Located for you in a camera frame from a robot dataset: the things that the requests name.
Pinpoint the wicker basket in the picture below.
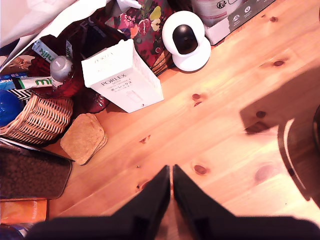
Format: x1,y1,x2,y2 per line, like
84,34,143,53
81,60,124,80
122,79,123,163
0,92,75,147

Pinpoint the blue packet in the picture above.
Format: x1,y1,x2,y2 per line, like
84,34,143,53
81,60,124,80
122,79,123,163
0,72,29,91

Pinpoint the white green milk carton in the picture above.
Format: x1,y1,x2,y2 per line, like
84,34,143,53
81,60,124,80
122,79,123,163
11,76,55,90
31,39,60,65

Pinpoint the grey printed cardboard box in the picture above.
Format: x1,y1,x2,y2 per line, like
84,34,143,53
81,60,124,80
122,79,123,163
191,0,277,46

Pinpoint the white paper bag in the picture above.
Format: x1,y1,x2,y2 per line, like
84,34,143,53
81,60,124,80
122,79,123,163
0,0,116,73

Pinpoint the blue ball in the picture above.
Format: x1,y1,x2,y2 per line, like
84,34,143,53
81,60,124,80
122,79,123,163
0,89,25,127

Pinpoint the blue plastic item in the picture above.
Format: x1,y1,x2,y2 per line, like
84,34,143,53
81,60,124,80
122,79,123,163
0,223,33,240

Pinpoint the cork coaster stack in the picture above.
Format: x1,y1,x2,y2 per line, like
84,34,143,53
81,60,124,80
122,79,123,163
59,112,109,166

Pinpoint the dark maroon bag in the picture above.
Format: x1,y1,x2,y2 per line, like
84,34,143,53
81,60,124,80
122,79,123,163
82,14,128,60

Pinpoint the orange box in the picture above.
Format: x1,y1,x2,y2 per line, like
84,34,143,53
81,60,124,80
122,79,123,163
0,198,48,225

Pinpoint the dark patterned fabric bag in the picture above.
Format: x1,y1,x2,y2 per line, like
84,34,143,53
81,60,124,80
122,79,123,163
104,0,176,77

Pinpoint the red glass bowl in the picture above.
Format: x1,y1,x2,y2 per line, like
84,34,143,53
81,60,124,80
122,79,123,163
82,88,111,114

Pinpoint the bottle with grey cap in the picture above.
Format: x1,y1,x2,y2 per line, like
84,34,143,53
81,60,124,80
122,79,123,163
49,55,83,97

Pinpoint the white Porlex box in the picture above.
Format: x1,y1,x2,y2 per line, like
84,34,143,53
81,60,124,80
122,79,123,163
81,38,165,114

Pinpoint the white round security camera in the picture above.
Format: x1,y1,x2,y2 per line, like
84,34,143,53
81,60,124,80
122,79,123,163
161,10,212,73

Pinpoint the dark speckled tray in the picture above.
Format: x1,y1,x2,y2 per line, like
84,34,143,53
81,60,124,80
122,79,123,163
0,144,73,200

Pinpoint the black white zigzag packet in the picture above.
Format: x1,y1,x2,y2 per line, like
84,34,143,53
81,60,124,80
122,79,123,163
7,88,35,101

